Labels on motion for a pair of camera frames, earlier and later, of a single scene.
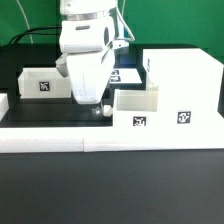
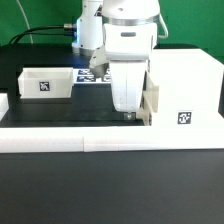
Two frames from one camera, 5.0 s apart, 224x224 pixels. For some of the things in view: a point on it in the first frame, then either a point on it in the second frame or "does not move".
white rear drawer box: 43,83 does not move
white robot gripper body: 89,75 → 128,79
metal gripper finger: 97,111 → 129,116
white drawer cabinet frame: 189,82 does not move
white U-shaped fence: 19,139 does not move
